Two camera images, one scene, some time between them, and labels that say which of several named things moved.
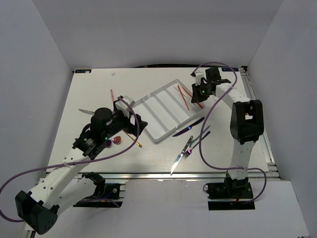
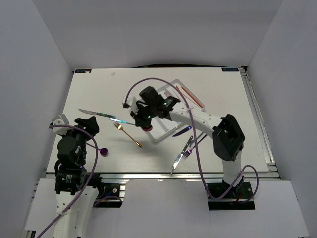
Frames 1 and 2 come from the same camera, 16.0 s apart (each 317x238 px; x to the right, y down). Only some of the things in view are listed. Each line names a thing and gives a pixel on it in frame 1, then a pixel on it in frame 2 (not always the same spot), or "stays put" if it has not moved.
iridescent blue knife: x=189 y=127 stays put
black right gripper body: x=201 y=91 → x=149 y=109
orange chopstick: x=183 y=97 stays put
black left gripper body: x=119 y=122 → x=81 y=138
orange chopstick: x=191 y=96 stays put
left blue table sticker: x=83 y=71 stays put
